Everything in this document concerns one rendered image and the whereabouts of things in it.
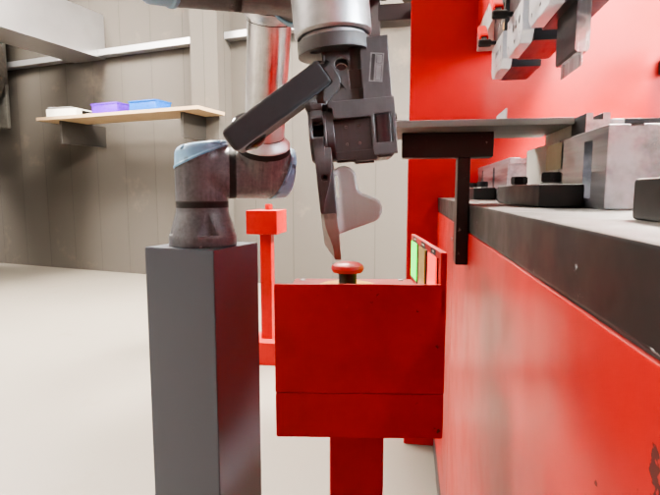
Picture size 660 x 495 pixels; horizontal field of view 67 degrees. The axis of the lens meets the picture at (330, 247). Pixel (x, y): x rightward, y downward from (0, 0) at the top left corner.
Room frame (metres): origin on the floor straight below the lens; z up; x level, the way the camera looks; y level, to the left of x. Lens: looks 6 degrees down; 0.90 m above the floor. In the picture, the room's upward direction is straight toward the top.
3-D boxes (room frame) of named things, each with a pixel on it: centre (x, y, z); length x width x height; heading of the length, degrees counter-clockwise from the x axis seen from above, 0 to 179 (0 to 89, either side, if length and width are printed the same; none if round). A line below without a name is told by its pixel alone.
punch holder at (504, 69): (1.22, -0.44, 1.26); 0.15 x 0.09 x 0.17; 171
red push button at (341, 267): (0.60, -0.02, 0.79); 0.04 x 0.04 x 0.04
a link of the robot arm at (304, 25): (0.50, 0.00, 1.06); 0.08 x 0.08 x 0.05
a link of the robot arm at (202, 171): (1.13, 0.28, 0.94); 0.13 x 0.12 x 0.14; 103
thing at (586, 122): (0.77, -0.37, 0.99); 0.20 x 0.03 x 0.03; 171
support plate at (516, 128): (0.83, -0.23, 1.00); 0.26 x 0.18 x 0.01; 81
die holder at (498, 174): (1.35, -0.46, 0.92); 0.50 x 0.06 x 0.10; 171
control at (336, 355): (0.55, -0.03, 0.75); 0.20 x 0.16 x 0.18; 179
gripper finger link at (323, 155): (0.48, 0.00, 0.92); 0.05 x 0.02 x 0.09; 179
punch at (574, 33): (0.80, -0.38, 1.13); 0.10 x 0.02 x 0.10; 171
